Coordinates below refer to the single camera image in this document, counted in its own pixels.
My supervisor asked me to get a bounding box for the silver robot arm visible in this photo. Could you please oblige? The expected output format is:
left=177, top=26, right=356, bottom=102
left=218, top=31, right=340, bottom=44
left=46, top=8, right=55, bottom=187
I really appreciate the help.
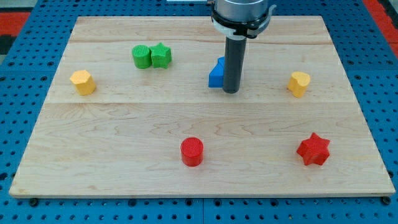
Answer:
left=211, top=0, right=277, bottom=40

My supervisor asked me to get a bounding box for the yellow heart block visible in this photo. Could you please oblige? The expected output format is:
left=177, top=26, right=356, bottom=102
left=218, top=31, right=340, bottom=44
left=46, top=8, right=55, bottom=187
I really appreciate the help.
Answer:
left=287, top=72, right=311, bottom=98

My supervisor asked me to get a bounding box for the red cylinder block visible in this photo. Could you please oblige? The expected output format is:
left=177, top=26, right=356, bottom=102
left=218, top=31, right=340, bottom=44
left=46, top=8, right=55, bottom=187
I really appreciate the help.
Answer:
left=180, top=137, right=204, bottom=167

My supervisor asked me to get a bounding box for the blue wedge block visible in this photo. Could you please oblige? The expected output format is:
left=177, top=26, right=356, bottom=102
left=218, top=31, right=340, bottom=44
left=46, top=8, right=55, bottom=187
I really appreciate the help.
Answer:
left=208, top=57, right=224, bottom=88

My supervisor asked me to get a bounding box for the light wooden board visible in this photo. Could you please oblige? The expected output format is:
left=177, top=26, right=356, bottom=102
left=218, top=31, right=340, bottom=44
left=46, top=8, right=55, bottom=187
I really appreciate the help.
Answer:
left=9, top=16, right=396, bottom=198

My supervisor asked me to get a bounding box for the green star block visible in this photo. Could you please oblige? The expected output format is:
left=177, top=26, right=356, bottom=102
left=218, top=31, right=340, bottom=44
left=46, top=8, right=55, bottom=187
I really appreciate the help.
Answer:
left=149, top=42, right=172, bottom=68

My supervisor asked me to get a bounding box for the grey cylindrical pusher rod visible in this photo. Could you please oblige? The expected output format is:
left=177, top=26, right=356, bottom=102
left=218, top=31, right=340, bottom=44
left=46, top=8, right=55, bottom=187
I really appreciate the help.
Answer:
left=223, top=38, right=246, bottom=94

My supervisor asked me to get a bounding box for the green cylinder block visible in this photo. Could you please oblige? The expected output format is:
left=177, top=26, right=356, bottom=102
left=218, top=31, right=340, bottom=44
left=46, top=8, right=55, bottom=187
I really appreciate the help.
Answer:
left=132, top=45, right=152, bottom=69

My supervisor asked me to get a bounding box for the yellow hexagon block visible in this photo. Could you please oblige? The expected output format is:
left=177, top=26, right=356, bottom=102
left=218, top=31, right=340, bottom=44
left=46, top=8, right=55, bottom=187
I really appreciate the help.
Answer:
left=70, top=70, right=96, bottom=96

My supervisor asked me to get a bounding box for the red star block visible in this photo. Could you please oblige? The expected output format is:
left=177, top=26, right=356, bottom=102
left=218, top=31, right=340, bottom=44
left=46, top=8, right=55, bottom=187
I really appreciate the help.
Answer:
left=297, top=133, right=330, bottom=166

